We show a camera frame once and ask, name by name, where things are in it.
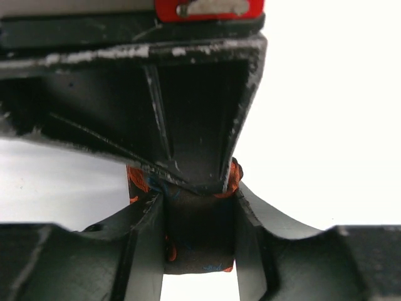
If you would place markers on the black tie orange flowers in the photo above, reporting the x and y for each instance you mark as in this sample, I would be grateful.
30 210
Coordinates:
199 230

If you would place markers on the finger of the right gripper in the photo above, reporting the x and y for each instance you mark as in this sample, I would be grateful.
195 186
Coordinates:
167 98

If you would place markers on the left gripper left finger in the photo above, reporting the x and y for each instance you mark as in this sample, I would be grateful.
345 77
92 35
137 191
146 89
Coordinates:
118 258

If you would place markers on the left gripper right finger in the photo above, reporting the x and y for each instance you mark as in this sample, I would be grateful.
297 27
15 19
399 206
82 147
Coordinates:
280 258

